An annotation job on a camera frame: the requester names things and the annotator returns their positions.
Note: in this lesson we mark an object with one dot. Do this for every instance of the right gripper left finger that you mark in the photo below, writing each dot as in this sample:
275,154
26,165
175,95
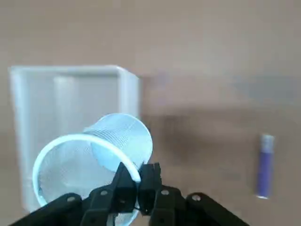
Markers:
122,188

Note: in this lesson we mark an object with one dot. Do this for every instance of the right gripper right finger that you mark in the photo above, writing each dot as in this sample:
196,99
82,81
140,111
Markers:
150,188

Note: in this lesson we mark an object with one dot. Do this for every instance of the blue mesh pencil holder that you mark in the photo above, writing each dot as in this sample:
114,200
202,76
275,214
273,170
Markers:
117,136

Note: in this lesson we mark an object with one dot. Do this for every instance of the purple marker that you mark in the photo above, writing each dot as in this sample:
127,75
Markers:
265,169

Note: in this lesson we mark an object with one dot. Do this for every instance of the clear plastic box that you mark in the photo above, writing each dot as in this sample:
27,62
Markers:
70,99

